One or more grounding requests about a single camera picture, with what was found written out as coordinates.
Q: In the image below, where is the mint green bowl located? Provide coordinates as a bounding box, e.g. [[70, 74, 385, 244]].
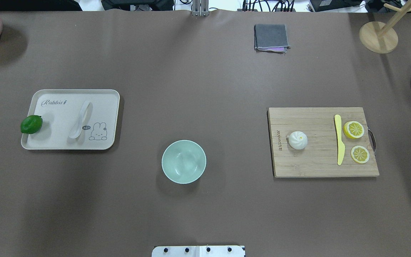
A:
[[161, 140, 207, 184]]

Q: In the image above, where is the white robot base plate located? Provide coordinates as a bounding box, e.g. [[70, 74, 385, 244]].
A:
[[151, 245, 246, 257]]

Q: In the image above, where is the yellow plastic knife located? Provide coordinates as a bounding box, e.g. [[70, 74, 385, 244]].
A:
[[334, 114, 345, 166]]

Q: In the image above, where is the wooden mug tree stand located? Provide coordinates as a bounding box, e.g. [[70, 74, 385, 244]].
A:
[[359, 0, 411, 54]]

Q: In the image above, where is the green lime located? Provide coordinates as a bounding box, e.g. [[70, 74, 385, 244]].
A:
[[20, 115, 44, 134]]

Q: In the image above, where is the upper lemon half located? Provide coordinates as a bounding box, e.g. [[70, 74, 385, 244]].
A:
[[343, 121, 364, 139]]

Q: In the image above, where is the white steamed bun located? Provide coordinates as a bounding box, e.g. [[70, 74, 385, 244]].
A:
[[288, 131, 308, 150]]

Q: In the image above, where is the white ceramic spoon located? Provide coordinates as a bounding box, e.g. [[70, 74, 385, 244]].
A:
[[68, 100, 93, 139]]

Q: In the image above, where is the lower lemon slice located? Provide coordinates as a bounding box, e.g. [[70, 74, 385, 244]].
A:
[[350, 145, 370, 164]]

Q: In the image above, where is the wooden cutting board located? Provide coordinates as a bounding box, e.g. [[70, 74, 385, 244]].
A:
[[268, 107, 379, 178]]

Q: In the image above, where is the beige rabbit tray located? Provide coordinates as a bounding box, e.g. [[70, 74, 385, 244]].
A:
[[21, 89, 120, 150]]

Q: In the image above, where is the grey folded cloth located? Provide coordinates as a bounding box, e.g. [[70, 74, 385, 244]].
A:
[[253, 24, 291, 53]]

